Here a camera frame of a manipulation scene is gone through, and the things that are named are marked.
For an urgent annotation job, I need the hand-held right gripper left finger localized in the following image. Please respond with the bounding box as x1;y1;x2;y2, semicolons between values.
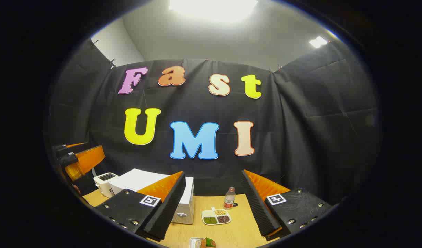
95;171;186;241

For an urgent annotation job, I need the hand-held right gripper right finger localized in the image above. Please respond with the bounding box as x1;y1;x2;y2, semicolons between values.
241;169;332;239

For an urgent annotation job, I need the white microwave oven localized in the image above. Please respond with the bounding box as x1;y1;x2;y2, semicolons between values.
109;168;195;225

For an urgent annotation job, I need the clear plastic bottle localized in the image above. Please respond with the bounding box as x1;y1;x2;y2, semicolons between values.
224;187;236;210

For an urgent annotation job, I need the white toaster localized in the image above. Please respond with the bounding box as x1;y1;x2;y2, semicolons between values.
94;172;119;198

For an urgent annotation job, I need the white divided plate of beans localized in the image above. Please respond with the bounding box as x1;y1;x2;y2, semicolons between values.
201;207;232;226

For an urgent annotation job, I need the small white square plate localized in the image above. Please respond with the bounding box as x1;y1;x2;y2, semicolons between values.
189;237;211;248

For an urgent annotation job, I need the black backdrop cloth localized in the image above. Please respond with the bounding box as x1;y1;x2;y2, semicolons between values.
47;38;382;207

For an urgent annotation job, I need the small ceiling light panel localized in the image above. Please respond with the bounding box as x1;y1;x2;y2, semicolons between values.
309;36;328;49

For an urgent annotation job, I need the large ceiling light panel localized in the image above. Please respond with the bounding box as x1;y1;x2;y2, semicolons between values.
169;0;258;21

